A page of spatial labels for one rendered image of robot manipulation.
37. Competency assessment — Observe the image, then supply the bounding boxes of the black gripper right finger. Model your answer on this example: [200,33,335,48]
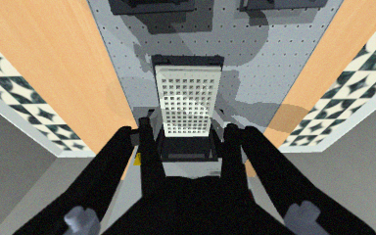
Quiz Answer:
[211,107,376,235]

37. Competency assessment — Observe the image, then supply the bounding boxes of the grey flat base plate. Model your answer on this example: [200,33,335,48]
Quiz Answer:
[86,0,345,134]

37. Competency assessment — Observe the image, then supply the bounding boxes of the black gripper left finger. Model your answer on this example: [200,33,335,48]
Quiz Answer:
[12,106,180,235]

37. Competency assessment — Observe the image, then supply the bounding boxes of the white well plate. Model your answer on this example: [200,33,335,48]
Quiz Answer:
[155,66,221,136]

